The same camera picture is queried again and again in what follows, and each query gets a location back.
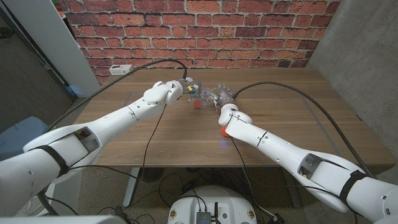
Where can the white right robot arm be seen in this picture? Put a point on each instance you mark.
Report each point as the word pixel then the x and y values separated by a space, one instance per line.
pixel 280 146

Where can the white robot torso edge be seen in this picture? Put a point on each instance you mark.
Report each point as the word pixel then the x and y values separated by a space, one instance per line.
pixel 62 220

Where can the white pillar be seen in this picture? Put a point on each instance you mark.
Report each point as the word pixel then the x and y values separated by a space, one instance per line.
pixel 46 37

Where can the clear plastic wrap sheet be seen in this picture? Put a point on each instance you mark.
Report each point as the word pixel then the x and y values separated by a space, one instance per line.
pixel 206 96

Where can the red toy ball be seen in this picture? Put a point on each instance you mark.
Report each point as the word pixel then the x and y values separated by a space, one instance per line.
pixel 224 132

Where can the red brick printed backdrop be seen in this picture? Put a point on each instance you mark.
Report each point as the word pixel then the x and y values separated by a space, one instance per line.
pixel 217 31

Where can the black ribbed round disc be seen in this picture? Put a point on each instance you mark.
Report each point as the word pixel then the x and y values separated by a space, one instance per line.
pixel 152 175

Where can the black floor power adapter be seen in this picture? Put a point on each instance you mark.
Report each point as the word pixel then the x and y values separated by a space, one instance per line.
pixel 276 218

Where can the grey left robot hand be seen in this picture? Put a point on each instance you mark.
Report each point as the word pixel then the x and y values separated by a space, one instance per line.
pixel 191 85

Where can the blue bin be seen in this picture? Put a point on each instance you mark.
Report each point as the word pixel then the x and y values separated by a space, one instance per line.
pixel 15 133

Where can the grey table leg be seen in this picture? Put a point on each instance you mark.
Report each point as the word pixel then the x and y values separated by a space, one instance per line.
pixel 292 193

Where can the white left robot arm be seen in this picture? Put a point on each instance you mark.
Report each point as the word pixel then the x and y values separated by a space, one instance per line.
pixel 118 118

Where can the white table leg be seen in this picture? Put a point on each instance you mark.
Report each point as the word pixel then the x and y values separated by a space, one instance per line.
pixel 130 189

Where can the white power outlet box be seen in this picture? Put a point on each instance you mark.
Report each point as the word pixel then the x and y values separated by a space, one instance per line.
pixel 120 70

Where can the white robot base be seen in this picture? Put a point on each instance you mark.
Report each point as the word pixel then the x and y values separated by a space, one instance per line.
pixel 230 205

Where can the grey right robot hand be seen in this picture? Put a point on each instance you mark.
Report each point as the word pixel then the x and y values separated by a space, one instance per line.
pixel 222 95

